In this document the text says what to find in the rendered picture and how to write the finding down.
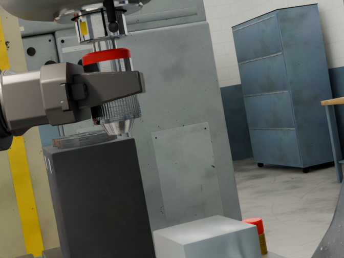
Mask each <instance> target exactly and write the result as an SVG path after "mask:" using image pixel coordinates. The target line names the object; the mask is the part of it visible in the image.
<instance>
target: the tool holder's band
mask: <svg viewBox="0 0 344 258"><path fill-rule="evenodd" d="M121 58H131V51H130V49H128V48H116V49H109V50H103V51H97V52H93V53H88V54H85V55H83V57H82V58H81V59H82V65H83V66H85V65H88V64H92V63H96V62H101V61H107V60H113V59H121Z"/></svg>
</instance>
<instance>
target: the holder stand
mask: <svg viewBox="0 0 344 258"><path fill-rule="evenodd" d="M52 143H53V145H52V146H47V147H44V148H43V149H42V151H43V154H44V160H45V165H46V170H47V176H48V181H49V187H50V192H51V198H52V203H53V208H54V214H55V220H56V225H57V230H58V236H59V241H60V246H61V252H62V254H63V257H64V258H156V255H155V249H154V243H153V237H152V232H151V226H150V222H149V217H148V211H147V205H146V199H145V194H144V188H143V183H142V177H141V171H140V165H139V160H138V154H137V148H136V143H135V139H134V138H131V137H122V136H117V135H110V136H109V135H108V134H107V133H106V131H105V130H96V131H89V132H83V133H78V134H72V135H67V136H62V137H57V138H53V139H52Z"/></svg>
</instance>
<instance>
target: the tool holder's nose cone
mask: <svg viewBox="0 0 344 258"><path fill-rule="evenodd" d="M134 121H135V119H131V120H125V121H119V122H113V123H107V124H101V126H102V127H103V129H104V130H105V131H106V133H107V134H108V135H109V136H110V135H118V134H124V133H128V132H131V131H132V128H133V124H134Z"/></svg>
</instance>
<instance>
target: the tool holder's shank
mask: <svg viewBox="0 0 344 258"><path fill-rule="evenodd" d="M119 39H120V38H119V37H110V38H103V39H98V40H94V41H90V42H88V43H87V45H92V47H93V52H97V51H103V50H109V49H116V48H117V45H116V40H119Z"/></svg>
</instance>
